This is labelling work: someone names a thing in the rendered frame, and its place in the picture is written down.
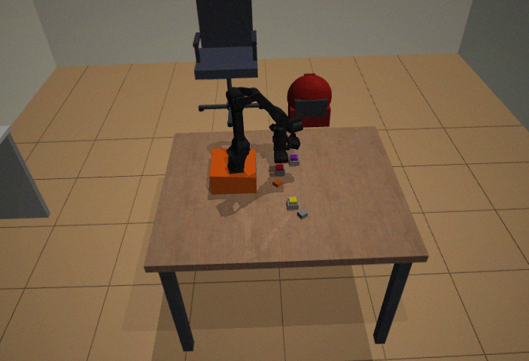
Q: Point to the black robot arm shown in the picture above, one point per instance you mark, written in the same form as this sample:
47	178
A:
240	147

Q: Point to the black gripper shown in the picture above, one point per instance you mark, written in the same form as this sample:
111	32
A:
280	146

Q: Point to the red button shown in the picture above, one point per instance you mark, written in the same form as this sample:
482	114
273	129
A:
279	170

